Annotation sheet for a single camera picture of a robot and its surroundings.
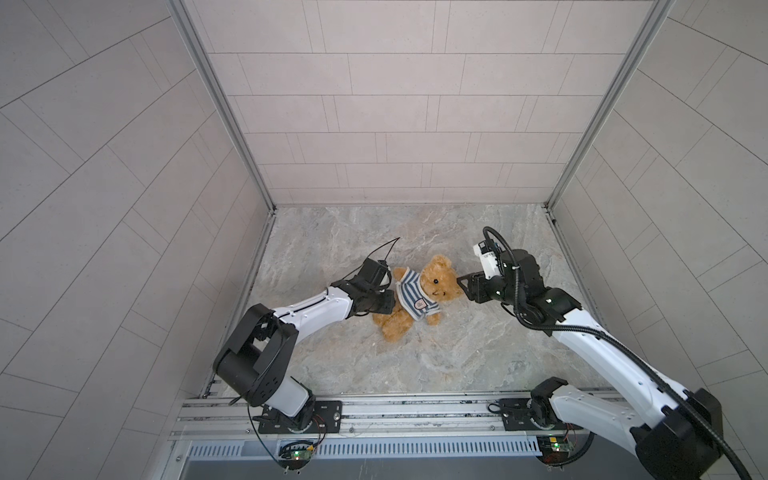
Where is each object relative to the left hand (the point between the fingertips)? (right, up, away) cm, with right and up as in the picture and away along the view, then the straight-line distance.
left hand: (399, 300), depth 88 cm
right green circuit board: (+36, -29, -20) cm, 51 cm away
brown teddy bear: (+11, +7, -7) cm, 14 cm away
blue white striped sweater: (+4, +2, -5) cm, 7 cm away
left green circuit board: (-23, -28, -23) cm, 43 cm away
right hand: (+16, +8, -11) cm, 21 cm away
